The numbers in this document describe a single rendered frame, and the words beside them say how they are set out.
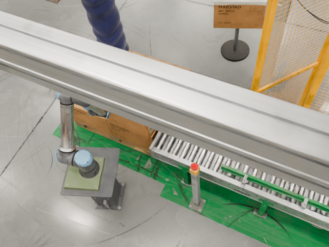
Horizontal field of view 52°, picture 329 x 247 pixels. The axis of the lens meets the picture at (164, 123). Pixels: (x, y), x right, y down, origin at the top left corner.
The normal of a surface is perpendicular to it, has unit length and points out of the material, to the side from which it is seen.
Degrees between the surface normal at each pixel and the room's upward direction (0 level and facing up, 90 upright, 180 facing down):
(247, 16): 90
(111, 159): 0
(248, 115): 0
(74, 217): 0
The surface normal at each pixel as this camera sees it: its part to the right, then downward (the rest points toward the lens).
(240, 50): -0.11, -0.50
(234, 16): -0.14, 0.86
